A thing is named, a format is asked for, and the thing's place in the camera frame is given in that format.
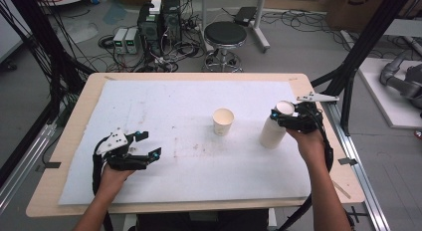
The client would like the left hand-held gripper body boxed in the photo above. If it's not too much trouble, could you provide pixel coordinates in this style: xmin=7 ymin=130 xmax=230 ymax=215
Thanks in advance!
xmin=94 ymin=126 xmax=151 ymax=172

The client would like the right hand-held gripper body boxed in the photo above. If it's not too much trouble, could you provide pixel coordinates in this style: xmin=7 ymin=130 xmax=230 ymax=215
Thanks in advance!
xmin=277 ymin=92 xmax=340 ymax=134

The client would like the stack of white paper cups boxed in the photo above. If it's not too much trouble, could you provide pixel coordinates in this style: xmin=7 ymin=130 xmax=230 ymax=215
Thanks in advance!
xmin=259 ymin=100 xmax=297 ymax=150

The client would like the single white paper cup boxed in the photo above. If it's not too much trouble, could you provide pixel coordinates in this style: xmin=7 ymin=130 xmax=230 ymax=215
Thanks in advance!
xmin=212 ymin=108 xmax=236 ymax=137

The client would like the person's right hand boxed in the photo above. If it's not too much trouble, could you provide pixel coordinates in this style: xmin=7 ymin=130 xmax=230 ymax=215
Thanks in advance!
xmin=286 ymin=126 xmax=328 ymax=165

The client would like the person's left hand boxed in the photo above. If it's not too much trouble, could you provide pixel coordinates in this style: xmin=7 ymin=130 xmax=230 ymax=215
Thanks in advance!
xmin=99 ymin=163 xmax=136 ymax=199

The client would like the white felt mat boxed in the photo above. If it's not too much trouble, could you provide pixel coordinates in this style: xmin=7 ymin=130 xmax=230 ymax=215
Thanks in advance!
xmin=58 ymin=79 xmax=314 ymax=206

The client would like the white board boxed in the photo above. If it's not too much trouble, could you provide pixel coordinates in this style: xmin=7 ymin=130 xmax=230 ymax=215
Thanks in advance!
xmin=357 ymin=57 xmax=422 ymax=129

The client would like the grey power supply unit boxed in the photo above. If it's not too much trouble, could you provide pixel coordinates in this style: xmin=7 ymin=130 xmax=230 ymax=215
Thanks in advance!
xmin=124 ymin=27 xmax=140 ymax=56
xmin=112 ymin=28 xmax=129 ymax=55

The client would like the black round stool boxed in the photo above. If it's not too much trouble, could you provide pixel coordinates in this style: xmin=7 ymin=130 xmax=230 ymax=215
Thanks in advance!
xmin=202 ymin=21 xmax=249 ymax=74

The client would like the flat black device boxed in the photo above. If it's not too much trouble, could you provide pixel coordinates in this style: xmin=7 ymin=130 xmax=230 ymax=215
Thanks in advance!
xmin=233 ymin=6 xmax=259 ymax=27

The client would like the black computer tower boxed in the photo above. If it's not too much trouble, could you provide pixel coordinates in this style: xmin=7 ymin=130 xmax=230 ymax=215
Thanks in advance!
xmin=161 ymin=0 xmax=183 ymax=44
xmin=136 ymin=2 xmax=164 ymax=57

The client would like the printed cardboard box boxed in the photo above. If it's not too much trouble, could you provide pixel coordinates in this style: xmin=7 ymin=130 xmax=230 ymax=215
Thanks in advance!
xmin=325 ymin=0 xmax=388 ymax=34

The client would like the small white box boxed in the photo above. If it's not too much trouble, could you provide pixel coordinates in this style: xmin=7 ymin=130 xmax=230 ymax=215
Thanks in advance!
xmin=148 ymin=0 xmax=163 ymax=16

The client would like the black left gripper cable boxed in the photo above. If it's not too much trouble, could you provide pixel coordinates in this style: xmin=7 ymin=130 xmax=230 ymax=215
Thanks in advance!
xmin=92 ymin=136 xmax=112 ymax=231

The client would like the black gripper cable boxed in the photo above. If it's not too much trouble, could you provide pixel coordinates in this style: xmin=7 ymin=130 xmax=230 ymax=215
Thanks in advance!
xmin=92 ymin=136 xmax=112 ymax=231
xmin=278 ymin=108 xmax=335 ymax=231

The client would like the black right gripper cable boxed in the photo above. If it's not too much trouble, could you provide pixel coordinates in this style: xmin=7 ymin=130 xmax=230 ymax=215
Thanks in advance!
xmin=278 ymin=108 xmax=335 ymax=231

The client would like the aluminium rail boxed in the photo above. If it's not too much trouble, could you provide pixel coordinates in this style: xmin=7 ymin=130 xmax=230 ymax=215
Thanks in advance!
xmin=0 ymin=120 xmax=58 ymax=214
xmin=325 ymin=102 xmax=393 ymax=231

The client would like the black metal frame post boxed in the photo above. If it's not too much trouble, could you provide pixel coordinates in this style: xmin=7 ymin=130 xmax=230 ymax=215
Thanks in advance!
xmin=311 ymin=0 xmax=415 ymax=136

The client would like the black frame with cable bundle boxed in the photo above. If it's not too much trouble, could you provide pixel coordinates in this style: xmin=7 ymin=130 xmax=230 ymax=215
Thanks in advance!
xmin=0 ymin=0 xmax=96 ymax=105

